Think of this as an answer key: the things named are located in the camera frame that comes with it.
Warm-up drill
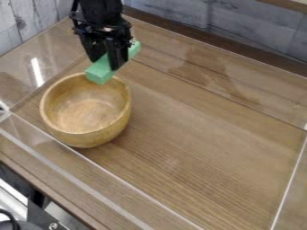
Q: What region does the clear acrylic enclosure wall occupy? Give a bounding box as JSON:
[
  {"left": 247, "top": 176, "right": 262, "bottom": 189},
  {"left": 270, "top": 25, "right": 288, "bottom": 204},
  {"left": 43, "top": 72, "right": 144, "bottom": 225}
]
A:
[{"left": 0, "top": 11, "right": 307, "bottom": 230}]

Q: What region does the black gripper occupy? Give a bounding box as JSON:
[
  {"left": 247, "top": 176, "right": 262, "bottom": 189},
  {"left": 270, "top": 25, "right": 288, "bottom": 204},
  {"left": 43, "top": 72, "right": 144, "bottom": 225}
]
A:
[{"left": 69, "top": 0, "right": 132, "bottom": 71}]

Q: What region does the wooden bowl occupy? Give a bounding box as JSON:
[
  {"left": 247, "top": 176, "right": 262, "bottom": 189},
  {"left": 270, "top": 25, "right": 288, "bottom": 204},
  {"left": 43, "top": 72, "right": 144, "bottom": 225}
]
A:
[{"left": 40, "top": 73, "right": 132, "bottom": 148}]

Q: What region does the black cable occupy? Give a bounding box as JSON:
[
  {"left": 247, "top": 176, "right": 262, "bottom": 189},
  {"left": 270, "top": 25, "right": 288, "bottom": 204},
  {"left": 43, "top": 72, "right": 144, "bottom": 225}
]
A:
[{"left": 0, "top": 208, "right": 21, "bottom": 230}]

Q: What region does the black metal bracket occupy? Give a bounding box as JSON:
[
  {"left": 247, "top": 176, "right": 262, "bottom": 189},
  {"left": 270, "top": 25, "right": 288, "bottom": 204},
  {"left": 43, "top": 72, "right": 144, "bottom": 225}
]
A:
[{"left": 27, "top": 200, "right": 60, "bottom": 230}]

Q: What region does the green rectangular block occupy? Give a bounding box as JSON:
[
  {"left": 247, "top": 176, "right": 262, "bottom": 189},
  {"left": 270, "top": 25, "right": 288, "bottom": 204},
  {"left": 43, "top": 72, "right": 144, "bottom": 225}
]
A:
[{"left": 85, "top": 40, "right": 142, "bottom": 84}]

